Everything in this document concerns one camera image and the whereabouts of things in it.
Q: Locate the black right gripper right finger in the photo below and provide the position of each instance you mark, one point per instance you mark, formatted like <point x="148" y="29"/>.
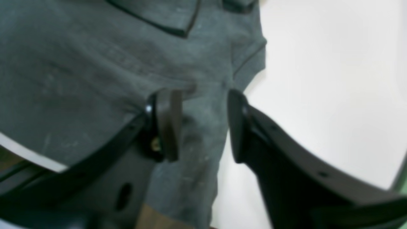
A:
<point x="301" y="191"/>

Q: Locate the dark grey t-shirt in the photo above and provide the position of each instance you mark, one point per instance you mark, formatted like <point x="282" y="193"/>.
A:
<point x="74" y="72"/>

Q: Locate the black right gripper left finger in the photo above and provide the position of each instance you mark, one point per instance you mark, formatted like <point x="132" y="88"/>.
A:
<point x="107" y="189"/>

